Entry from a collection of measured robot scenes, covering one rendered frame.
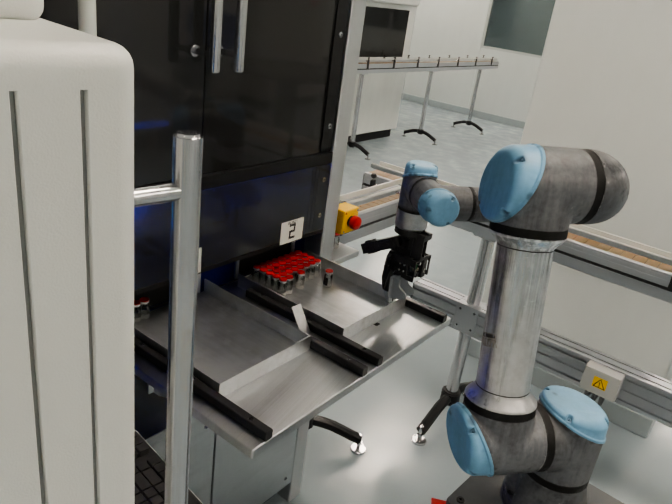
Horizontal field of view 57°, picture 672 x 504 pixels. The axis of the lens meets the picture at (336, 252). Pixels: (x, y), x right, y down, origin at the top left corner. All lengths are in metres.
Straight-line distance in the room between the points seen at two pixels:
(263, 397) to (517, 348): 0.49
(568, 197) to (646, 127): 1.77
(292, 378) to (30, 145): 0.90
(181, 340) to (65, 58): 0.27
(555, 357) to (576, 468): 1.24
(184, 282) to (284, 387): 0.70
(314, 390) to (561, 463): 0.46
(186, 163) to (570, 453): 0.81
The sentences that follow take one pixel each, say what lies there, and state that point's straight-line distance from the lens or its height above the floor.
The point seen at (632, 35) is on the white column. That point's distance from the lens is 2.72.
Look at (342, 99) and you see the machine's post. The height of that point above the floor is 1.35.
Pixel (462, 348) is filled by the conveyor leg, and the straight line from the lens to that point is 2.54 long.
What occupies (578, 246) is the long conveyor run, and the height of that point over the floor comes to 0.92.
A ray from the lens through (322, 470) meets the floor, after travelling 2.38.
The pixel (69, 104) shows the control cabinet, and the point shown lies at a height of 1.51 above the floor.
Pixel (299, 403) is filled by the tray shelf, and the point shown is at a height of 0.88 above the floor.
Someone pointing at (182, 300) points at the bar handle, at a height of 1.33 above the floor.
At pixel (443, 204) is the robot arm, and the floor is 1.23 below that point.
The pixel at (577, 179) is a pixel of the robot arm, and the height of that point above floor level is 1.40.
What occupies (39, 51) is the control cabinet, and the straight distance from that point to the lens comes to 0.46.
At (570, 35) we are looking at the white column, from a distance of 2.78.
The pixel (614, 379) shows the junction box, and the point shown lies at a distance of 2.28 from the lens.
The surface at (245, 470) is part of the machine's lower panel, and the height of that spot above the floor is 0.29.
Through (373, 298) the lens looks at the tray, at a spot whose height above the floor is 0.88.
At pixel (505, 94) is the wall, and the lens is 9.98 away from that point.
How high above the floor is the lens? 1.61
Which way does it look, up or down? 23 degrees down
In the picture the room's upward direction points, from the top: 8 degrees clockwise
